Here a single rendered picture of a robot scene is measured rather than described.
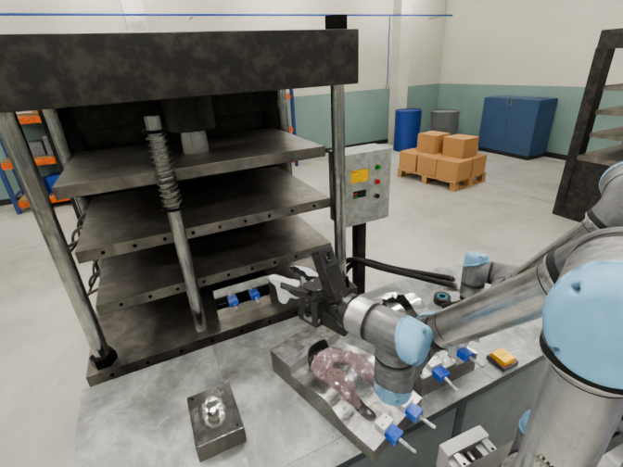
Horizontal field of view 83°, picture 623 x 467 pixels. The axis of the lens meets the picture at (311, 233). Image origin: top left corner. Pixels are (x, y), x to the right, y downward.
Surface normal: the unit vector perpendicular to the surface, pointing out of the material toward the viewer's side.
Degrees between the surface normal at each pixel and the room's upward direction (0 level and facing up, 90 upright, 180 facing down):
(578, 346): 82
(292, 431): 0
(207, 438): 0
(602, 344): 82
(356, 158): 90
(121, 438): 0
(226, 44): 90
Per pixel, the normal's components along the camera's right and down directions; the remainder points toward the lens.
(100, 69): 0.43, 0.37
